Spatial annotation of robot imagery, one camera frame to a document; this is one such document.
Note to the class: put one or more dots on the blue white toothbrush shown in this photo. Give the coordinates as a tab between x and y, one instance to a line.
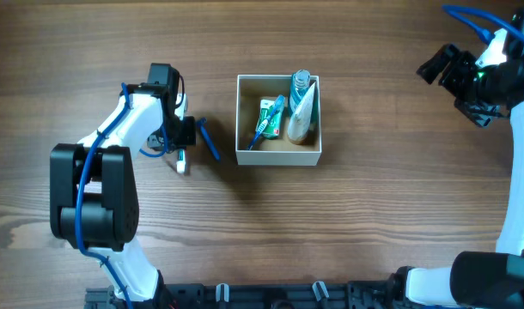
266	122

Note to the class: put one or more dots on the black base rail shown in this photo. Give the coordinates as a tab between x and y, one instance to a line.
317	295

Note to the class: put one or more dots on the green Dettol soap bar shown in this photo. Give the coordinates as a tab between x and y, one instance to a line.
272	122

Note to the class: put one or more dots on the Colgate toothpaste tube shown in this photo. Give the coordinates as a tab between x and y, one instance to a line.
181	162

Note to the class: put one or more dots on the white cardboard box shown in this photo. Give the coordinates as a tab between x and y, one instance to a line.
251	89

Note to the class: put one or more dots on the white cream tube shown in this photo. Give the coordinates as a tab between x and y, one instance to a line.
300	118

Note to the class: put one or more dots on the teal mouthwash bottle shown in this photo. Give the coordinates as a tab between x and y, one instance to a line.
299	85

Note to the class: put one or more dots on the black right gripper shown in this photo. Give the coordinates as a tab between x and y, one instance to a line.
455	75

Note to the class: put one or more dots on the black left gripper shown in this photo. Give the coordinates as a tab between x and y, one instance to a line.
186	131

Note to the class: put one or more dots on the blue disposable razor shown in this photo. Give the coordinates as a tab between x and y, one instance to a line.
206	136

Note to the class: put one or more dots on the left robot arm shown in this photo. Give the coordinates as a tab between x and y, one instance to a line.
94	204

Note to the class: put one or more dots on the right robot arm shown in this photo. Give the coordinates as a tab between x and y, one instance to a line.
481	279

